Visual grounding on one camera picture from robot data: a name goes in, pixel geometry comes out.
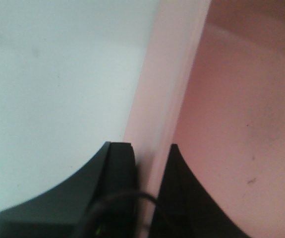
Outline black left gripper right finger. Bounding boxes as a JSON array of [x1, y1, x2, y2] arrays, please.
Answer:
[[150, 144, 247, 238]]

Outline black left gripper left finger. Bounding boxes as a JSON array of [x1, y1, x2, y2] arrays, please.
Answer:
[[0, 142, 136, 238]]

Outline pink plastic box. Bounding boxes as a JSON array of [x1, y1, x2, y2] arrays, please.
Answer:
[[124, 0, 285, 238]]

